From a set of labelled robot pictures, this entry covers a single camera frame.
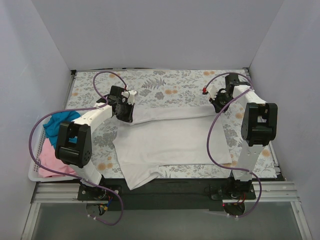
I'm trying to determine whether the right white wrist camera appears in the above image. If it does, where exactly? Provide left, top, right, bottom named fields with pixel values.
left=202, top=85, right=218, bottom=100

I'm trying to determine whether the purple cable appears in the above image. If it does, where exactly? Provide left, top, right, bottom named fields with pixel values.
left=28, top=71, right=130, bottom=226
left=202, top=72, right=263, bottom=219

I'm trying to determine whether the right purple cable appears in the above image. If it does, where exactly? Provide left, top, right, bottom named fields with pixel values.
left=202, top=72, right=263, bottom=219

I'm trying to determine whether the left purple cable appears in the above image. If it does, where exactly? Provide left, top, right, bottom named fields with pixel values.
left=28, top=71, right=130, bottom=226

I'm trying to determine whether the pink t shirt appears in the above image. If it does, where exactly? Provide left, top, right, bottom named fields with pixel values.
left=38, top=138, right=76, bottom=178

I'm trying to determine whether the aluminium frame rail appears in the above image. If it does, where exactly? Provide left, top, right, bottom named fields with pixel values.
left=32, top=179, right=300, bottom=203

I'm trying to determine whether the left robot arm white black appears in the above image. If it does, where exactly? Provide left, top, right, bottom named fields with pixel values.
left=55, top=85, right=138, bottom=200

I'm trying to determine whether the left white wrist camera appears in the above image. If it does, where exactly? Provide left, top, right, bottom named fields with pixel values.
left=121, top=90, right=138, bottom=105

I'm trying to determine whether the teal blue t shirt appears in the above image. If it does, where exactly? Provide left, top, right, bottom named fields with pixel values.
left=43, top=111, right=81, bottom=149

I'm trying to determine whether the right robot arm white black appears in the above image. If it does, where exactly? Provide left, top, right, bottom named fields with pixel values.
left=202, top=72, right=278, bottom=200

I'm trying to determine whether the white plastic laundry basket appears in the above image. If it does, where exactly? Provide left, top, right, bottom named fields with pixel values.
left=28, top=109, right=85, bottom=183

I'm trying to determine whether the floral tablecloth mat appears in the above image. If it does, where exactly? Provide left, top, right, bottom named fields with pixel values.
left=65, top=69, right=278, bottom=180

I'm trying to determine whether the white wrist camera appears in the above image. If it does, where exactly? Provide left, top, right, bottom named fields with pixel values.
left=121, top=90, right=138, bottom=105
left=202, top=85, right=218, bottom=100

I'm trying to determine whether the white t shirt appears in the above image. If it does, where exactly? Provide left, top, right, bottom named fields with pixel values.
left=113, top=105, right=232, bottom=190

